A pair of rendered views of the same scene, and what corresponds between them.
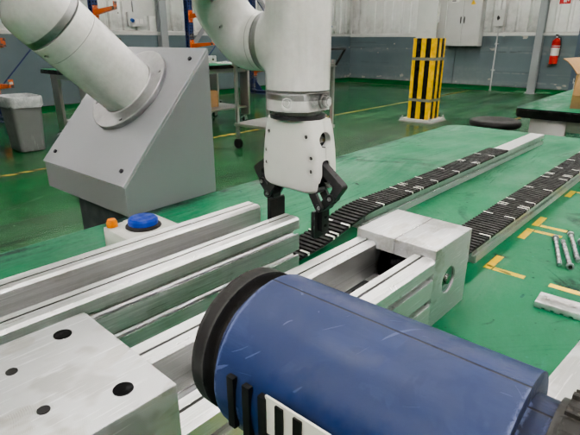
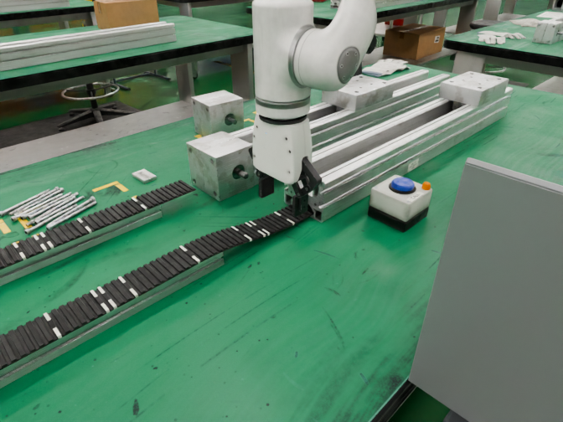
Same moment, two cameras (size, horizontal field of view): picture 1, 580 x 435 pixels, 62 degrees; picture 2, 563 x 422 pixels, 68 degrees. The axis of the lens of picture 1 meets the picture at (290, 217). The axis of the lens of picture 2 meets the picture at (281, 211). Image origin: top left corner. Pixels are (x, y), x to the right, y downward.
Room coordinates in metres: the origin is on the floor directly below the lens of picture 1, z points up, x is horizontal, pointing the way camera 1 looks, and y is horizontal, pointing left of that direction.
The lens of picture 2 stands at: (1.28, 0.03, 1.21)
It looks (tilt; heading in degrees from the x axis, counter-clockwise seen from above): 33 degrees down; 184
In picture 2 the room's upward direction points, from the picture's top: straight up
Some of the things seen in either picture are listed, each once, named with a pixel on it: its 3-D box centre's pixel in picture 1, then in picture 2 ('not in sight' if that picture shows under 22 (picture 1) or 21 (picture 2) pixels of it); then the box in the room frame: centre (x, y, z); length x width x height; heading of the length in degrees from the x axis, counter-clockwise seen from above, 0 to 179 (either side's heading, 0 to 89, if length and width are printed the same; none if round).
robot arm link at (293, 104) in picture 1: (299, 102); (281, 103); (0.65, -0.01, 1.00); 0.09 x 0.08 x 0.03; 47
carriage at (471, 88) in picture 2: not in sight; (472, 93); (0.14, 0.46, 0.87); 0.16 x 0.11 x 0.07; 137
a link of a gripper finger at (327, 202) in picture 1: (326, 215); (261, 177); (0.62, -0.05, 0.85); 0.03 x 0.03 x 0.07; 47
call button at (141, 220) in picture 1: (143, 223); (402, 186); (0.61, 0.20, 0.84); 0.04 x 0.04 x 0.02
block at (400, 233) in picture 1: (402, 261); (224, 167); (0.53, -0.14, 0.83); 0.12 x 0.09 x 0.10; 47
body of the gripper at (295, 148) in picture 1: (297, 148); (282, 141); (0.65, -0.01, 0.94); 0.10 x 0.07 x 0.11; 47
